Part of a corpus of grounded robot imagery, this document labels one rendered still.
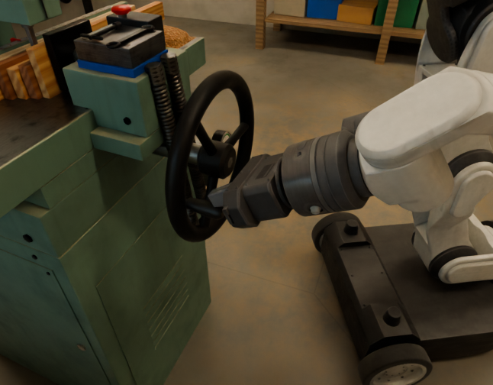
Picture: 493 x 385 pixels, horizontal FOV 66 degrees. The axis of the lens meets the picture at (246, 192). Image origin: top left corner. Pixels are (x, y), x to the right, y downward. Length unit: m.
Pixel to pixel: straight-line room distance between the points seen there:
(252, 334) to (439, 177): 1.04
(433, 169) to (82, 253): 0.56
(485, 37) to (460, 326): 0.82
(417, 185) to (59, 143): 0.47
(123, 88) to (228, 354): 0.96
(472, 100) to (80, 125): 0.51
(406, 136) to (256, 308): 1.12
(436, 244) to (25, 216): 1.02
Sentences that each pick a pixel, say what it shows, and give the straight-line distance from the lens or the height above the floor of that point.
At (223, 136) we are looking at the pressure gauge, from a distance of 0.94.
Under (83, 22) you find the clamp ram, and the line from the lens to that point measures 0.73.
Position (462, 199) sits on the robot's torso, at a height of 0.58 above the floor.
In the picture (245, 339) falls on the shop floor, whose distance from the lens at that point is 1.35.
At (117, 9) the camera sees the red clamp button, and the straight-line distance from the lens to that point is 0.67.
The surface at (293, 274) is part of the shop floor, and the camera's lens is 1.51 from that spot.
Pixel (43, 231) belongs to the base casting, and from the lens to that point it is 0.65.
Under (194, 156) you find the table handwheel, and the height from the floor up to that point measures 0.82.
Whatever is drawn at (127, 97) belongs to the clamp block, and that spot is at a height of 0.93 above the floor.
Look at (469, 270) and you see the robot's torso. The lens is 1.30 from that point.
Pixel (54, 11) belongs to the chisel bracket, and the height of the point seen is 1.01.
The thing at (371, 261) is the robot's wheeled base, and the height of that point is 0.19.
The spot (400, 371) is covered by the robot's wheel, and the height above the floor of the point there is 0.09.
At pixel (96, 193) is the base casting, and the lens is 0.70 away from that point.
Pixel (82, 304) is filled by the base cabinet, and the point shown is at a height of 0.58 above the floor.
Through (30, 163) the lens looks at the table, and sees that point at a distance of 0.59.
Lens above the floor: 1.18
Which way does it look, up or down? 40 degrees down
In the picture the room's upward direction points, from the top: straight up
